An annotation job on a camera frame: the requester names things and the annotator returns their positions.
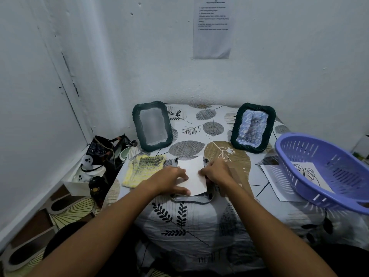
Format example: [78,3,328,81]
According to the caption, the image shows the person's right hand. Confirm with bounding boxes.
[198,159,236,190]

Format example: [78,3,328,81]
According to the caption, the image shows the person's left hand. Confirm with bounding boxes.
[148,166,191,197]

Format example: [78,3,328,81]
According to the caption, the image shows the white paper card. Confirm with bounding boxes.
[177,155,209,197]

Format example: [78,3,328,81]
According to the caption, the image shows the person's left forearm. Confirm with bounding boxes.
[27,182,162,277]

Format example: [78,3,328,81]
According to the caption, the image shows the person's right forearm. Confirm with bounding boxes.
[220,179,338,277]

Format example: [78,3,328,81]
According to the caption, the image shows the leaf-patterned tablecloth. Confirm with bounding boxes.
[102,104,369,276]

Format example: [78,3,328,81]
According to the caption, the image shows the yellow knitted cloth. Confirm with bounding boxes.
[122,154,167,189]

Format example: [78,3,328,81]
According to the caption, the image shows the plain white paper sheet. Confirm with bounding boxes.
[261,164,307,202]

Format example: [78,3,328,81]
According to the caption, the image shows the black round bottle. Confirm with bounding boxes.
[88,176,109,203]

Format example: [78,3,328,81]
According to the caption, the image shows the black patterned bag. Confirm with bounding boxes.
[86,134,138,170]

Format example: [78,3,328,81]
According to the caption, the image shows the white ghost figure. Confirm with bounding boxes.
[81,154,94,172]

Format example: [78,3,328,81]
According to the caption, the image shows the white sheet with leaf drawing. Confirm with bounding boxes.
[291,161,335,194]

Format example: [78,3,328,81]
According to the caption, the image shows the white storage box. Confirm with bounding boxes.
[61,164,107,197]

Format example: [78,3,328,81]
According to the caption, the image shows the person's black trousers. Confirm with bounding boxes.
[43,221,139,277]

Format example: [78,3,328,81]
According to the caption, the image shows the purple plastic basket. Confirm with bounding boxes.
[274,133,369,215]

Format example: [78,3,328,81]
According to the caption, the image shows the leaf-patterned floor mat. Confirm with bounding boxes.
[0,196,101,277]

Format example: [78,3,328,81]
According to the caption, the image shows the printed paper notice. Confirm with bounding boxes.
[192,0,233,60]

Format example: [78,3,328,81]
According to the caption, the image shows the dark green frame with photo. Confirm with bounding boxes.
[230,103,277,154]

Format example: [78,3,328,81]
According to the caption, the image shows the empty dark green picture frame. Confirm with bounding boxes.
[132,101,174,153]

